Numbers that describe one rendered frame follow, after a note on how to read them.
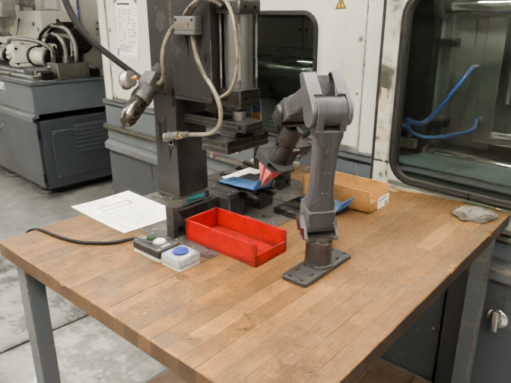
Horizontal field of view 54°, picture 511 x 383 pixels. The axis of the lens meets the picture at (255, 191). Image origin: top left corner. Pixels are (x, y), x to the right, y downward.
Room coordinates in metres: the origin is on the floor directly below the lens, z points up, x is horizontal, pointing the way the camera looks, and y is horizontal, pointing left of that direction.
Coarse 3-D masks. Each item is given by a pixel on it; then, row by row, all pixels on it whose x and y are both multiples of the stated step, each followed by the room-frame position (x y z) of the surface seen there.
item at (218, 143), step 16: (192, 112) 1.57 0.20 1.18; (208, 112) 1.58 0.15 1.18; (240, 112) 1.43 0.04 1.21; (224, 128) 1.43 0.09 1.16; (240, 128) 1.39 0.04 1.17; (256, 128) 1.41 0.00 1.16; (208, 144) 1.38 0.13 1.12; (224, 144) 1.34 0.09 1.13; (240, 144) 1.38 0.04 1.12; (256, 144) 1.43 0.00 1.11
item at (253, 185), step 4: (220, 180) 1.43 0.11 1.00; (224, 180) 1.43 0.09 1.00; (228, 180) 1.43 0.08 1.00; (232, 180) 1.43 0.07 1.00; (236, 180) 1.43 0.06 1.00; (240, 180) 1.43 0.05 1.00; (244, 180) 1.43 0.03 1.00; (248, 180) 1.44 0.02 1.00; (260, 180) 1.34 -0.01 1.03; (236, 184) 1.38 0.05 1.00; (240, 184) 1.39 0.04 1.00; (244, 184) 1.39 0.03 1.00; (248, 184) 1.39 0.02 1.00; (252, 184) 1.39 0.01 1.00; (256, 184) 1.33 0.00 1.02; (260, 184) 1.35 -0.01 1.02; (268, 184) 1.38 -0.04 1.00; (248, 188) 1.35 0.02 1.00; (252, 188) 1.34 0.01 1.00; (256, 188) 1.34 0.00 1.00
